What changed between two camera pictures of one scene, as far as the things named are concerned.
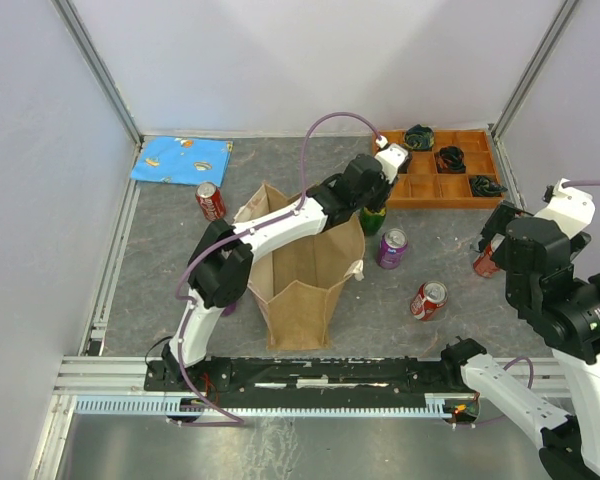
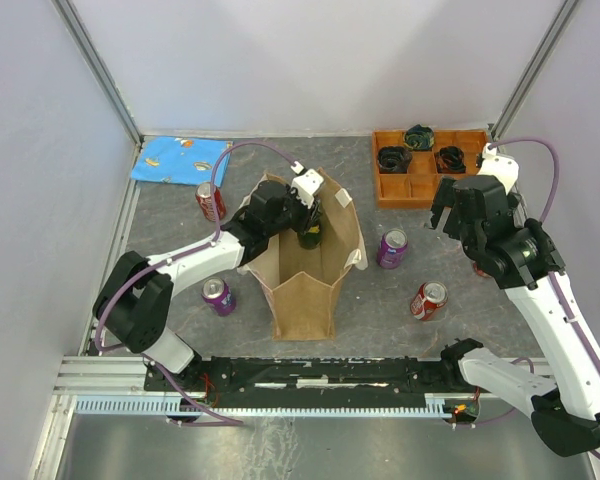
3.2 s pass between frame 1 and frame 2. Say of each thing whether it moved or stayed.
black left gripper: moved
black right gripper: moved
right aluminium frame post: stayed
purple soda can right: stayed
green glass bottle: moved
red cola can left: stayed
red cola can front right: stayed
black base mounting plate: stayed
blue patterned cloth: stayed
